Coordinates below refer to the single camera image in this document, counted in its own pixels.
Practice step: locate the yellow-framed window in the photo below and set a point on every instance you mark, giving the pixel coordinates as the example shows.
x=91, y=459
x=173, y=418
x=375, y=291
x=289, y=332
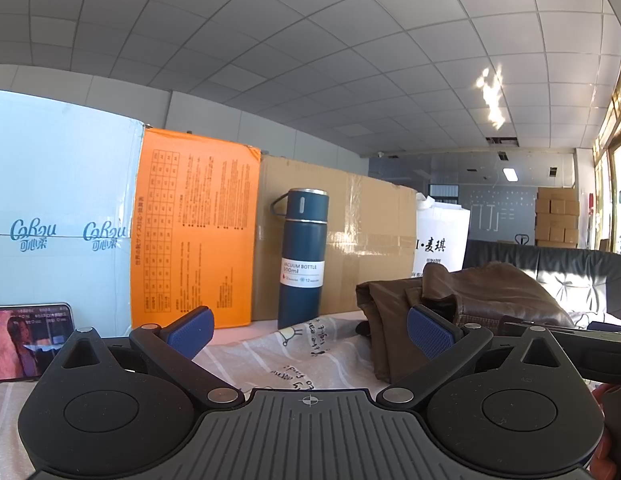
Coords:
x=613, y=170

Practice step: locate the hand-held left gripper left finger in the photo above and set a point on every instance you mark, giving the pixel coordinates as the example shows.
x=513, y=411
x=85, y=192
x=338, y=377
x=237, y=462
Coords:
x=193, y=332

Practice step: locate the brown cardboard box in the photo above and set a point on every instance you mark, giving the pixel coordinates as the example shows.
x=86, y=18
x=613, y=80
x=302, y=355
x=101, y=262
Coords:
x=360, y=240

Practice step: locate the smartphone with lit screen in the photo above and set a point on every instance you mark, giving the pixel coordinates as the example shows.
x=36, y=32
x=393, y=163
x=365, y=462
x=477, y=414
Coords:
x=20, y=340

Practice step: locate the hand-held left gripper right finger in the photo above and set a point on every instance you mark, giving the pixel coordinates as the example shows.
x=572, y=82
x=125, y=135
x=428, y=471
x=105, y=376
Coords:
x=430, y=332

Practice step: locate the brown folded garment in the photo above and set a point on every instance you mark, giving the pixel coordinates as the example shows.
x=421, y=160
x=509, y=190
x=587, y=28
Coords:
x=385, y=320

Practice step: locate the stack of cardboard boxes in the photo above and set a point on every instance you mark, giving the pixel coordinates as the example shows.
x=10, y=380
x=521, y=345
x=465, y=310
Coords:
x=556, y=217

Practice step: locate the dark blue vacuum bottle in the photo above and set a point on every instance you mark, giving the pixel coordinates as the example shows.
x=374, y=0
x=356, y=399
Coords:
x=300, y=245

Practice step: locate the white paper bag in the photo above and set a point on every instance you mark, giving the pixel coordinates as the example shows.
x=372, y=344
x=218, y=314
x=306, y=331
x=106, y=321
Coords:
x=440, y=240

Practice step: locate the orange printed carton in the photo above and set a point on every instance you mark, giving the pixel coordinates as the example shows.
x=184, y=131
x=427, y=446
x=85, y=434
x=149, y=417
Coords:
x=195, y=235

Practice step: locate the rectangular ceiling light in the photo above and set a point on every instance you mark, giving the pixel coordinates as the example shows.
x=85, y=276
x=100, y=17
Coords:
x=509, y=174

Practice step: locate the black leather sofa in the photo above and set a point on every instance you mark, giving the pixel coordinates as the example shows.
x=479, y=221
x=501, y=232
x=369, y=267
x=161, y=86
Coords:
x=565, y=275

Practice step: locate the person's right hand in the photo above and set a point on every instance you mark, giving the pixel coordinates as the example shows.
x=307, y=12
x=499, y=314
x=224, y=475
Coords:
x=606, y=400

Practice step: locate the light blue printed carton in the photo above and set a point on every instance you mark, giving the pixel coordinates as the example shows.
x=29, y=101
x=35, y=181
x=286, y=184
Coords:
x=65, y=185

